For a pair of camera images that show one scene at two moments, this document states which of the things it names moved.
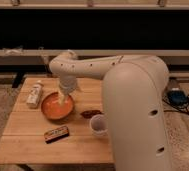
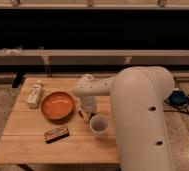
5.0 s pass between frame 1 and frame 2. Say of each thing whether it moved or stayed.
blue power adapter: stayed
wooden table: stayed
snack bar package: stayed
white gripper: moved
